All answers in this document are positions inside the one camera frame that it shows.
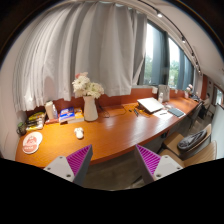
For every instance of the silver laptop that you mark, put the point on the silver laptop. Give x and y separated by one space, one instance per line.
150 104

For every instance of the black office chair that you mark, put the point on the black office chair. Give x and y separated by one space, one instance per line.
195 113

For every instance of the yellow snack bag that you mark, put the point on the yellow snack bag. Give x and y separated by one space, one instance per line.
36 116

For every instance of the white ribbed vase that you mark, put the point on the white ribbed vase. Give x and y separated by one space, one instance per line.
90 110

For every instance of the white paper sheet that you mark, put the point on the white paper sheet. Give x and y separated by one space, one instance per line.
163 114

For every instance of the white curtain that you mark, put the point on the white curtain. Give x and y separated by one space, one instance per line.
105 40

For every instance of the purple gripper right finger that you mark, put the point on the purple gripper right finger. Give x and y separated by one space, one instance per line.
153 166

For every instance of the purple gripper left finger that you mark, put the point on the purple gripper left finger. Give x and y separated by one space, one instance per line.
73 167

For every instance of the dark glass jar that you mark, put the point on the dark glass jar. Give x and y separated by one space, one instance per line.
21 129

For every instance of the dark grey backpack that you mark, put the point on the dark grey backpack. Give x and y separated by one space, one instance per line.
190 141

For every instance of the wooden chair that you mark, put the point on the wooden chair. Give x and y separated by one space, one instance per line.
204 151

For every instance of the grey window curtain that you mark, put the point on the grey window curtain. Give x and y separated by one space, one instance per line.
161 56

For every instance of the white flower bouquet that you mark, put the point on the white flower bouquet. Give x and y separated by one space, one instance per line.
82 86

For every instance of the yellow book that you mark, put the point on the yellow book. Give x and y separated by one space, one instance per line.
79 117

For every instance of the white computer mouse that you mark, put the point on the white computer mouse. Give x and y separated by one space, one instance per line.
79 132

